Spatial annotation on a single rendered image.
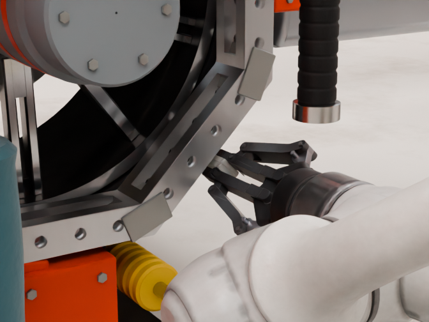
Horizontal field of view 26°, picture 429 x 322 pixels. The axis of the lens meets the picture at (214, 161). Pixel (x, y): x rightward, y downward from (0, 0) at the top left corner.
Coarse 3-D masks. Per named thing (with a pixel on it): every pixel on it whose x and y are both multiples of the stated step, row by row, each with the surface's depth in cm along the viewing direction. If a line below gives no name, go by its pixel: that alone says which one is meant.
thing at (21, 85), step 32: (192, 0) 113; (192, 32) 112; (0, 64) 101; (160, 64) 116; (192, 64) 111; (0, 96) 103; (32, 96) 103; (96, 96) 107; (128, 96) 119; (160, 96) 113; (32, 128) 104; (64, 128) 123; (96, 128) 118; (128, 128) 110; (160, 128) 111; (32, 160) 105; (64, 160) 115; (96, 160) 111; (128, 160) 109; (32, 192) 106; (64, 192) 106
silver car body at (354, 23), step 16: (352, 0) 130; (368, 0) 132; (384, 0) 133; (400, 0) 135; (416, 0) 137; (352, 16) 131; (368, 16) 133; (384, 16) 134; (400, 16) 136; (416, 16) 138; (288, 32) 126; (352, 32) 132; (368, 32) 134; (384, 32) 135; (400, 32) 137; (416, 32) 140
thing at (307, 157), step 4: (308, 148) 100; (312, 148) 101; (292, 152) 100; (304, 152) 100; (308, 152) 100; (312, 152) 101; (292, 156) 100; (296, 156) 100; (300, 156) 100; (304, 156) 100; (308, 156) 100; (292, 160) 101; (296, 160) 100; (300, 160) 100; (304, 160) 99; (308, 160) 100
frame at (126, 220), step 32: (224, 0) 106; (256, 0) 105; (224, 32) 107; (256, 32) 104; (224, 64) 108; (256, 64) 105; (192, 96) 108; (224, 96) 104; (256, 96) 106; (192, 128) 104; (224, 128) 105; (160, 160) 106; (192, 160) 105; (128, 192) 104; (160, 192) 102; (32, 224) 95; (64, 224) 97; (96, 224) 99; (128, 224) 101; (160, 224) 103; (32, 256) 96
